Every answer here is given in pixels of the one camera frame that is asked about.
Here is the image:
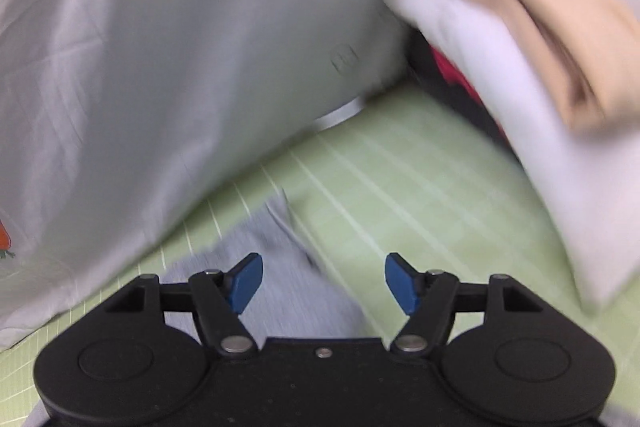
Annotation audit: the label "green grid mat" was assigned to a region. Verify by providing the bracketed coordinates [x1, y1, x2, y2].
[0, 89, 640, 427]

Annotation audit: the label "grey sweatpants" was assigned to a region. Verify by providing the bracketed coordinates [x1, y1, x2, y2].
[160, 193, 366, 345]

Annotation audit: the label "white folded garment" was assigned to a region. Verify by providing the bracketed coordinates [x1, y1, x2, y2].
[384, 0, 639, 309]

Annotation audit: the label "beige folded garment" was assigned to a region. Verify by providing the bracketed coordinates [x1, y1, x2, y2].
[468, 0, 639, 131]

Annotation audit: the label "black and red garment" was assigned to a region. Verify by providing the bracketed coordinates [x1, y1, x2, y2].
[407, 29, 518, 162]

